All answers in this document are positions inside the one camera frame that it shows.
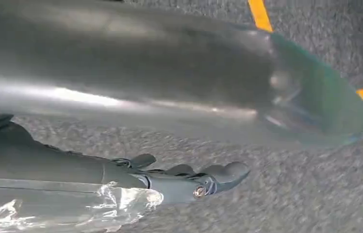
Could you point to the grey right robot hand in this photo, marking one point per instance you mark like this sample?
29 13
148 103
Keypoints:
56 167

